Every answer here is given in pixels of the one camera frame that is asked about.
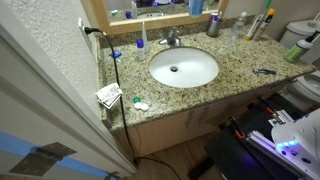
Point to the white oval sink basin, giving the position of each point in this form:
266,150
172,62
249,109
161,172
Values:
186,70

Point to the metal door hinge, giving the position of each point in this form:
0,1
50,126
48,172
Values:
40,160

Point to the blue tape strip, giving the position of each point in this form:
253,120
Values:
13,145

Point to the white wall outlet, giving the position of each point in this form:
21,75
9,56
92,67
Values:
84,33

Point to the clear plastic water bottle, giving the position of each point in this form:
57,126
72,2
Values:
237,26

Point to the white door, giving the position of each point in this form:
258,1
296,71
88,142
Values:
40,110

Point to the green lens case cap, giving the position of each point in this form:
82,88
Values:
136,100

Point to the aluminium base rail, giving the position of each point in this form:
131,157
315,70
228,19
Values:
266,143

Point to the metal toothbrush cup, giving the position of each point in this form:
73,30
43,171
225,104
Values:
213,28

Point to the chrome faucet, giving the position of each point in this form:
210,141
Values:
171,38

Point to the green soap pump bottle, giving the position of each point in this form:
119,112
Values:
296,50

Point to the black orange clamp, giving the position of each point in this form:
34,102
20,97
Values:
268,106
238,130

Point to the blue razor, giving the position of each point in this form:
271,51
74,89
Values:
265,71

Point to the light wood vanity cabinet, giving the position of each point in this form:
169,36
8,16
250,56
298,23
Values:
166,130

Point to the white toilet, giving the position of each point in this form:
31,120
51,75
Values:
300,90

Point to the black robot cart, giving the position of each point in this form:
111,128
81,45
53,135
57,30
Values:
233,160

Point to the white lotion tube yellow cap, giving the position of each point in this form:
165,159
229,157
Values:
252,28

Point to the wood framed mirror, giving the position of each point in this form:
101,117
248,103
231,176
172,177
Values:
100,16

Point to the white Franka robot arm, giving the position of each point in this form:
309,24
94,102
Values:
300,140

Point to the small white bottle blue cap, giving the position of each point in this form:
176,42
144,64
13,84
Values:
140,51

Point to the small blue plastic item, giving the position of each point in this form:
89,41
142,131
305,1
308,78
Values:
116,54

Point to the sunscreen spray can orange cap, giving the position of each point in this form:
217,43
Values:
263,26

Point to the white paper cards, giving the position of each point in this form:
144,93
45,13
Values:
108,96

